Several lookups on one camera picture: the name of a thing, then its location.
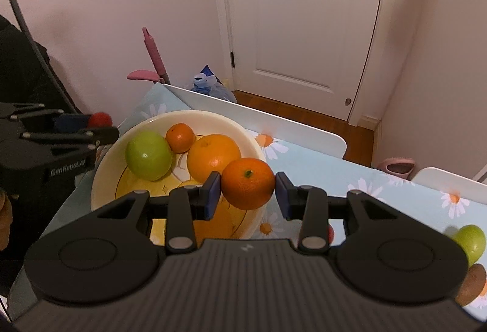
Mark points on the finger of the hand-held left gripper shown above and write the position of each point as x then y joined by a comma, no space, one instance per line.
72,122
102,134

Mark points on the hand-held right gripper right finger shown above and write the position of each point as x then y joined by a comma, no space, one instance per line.
283,195

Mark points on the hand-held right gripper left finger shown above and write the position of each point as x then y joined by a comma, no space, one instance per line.
213,195

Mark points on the red cherry tomato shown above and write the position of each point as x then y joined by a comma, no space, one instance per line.
330,233
101,119

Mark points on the small tangerine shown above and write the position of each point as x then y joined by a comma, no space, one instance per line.
247,183
180,138

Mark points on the large orange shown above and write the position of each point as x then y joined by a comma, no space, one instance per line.
209,157

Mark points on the cream oval dish yellow print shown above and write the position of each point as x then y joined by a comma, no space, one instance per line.
112,179

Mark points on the big green apple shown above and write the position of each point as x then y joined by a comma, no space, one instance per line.
148,156

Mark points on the person's left hand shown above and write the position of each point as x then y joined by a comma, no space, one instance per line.
3,214

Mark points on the light blue daisy tablecloth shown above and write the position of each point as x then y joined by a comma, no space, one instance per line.
323,172

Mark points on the dark cloth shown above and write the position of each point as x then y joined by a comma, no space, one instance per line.
23,77

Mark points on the white chair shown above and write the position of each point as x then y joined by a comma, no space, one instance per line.
266,122
449,176

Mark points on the pink kids scooter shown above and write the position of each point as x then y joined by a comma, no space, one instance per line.
154,50

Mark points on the grey tube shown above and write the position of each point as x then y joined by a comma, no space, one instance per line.
24,29

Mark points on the pink slipper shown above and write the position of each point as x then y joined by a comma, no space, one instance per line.
395,167

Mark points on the white panel door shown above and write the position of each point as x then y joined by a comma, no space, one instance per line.
300,31

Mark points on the small green apple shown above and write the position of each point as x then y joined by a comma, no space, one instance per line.
470,242

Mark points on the brown kiwi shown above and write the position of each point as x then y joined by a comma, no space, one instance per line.
473,284

